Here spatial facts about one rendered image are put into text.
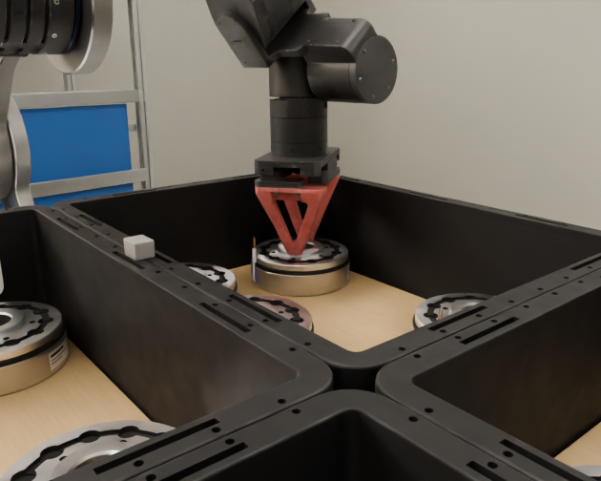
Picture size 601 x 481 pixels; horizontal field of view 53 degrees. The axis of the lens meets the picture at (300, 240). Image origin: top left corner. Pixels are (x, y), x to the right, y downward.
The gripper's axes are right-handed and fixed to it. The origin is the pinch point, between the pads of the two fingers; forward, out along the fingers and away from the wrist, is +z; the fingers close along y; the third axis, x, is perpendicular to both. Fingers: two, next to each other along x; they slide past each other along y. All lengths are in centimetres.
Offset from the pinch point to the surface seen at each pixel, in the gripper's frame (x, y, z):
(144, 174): 109, 167, 26
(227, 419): -7.5, -40.7, -5.6
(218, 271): 5.9, -8.2, 1.0
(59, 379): 12.1, -24.7, 4.1
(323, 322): -4.7, -10.3, 4.3
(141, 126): 110, 169, 7
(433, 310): -14.1, -12.0, 1.6
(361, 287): -6.6, -1.1, 4.3
